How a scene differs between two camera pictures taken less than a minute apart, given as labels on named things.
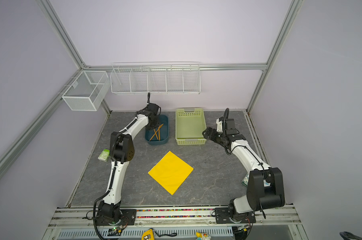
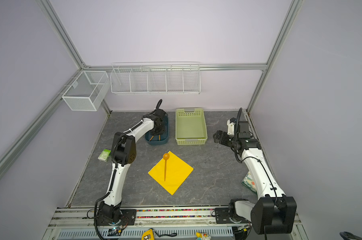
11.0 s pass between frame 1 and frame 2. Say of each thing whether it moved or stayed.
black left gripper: moved
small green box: stayed
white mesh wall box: stayed
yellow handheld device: stayed
